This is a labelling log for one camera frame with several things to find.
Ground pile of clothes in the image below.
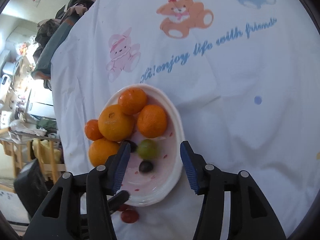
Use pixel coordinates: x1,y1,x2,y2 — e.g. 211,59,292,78
31,0,96,80

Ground red plum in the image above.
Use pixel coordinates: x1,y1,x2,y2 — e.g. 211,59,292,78
118,204,130,212
120,209,139,224

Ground white cartoon bed sheet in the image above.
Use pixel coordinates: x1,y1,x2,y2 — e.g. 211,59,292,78
51,0,319,236

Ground small mandarin top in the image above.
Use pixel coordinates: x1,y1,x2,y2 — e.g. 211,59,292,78
84,119,103,141

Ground green grape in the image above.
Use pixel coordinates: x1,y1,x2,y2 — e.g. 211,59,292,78
136,139,159,160

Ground small mandarin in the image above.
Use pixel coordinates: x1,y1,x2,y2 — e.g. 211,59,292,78
84,119,103,141
137,105,168,138
118,87,148,115

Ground dark grape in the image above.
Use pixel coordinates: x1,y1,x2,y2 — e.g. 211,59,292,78
139,160,154,173
125,140,137,153

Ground large orange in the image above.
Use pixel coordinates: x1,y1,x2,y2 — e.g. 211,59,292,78
88,138,120,167
98,105,135,142

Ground wooden drying rack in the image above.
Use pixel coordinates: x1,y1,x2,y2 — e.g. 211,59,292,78
1,127,66,184

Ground pink strawberry pattern bowl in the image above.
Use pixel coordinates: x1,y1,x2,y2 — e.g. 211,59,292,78
105,84,185,207

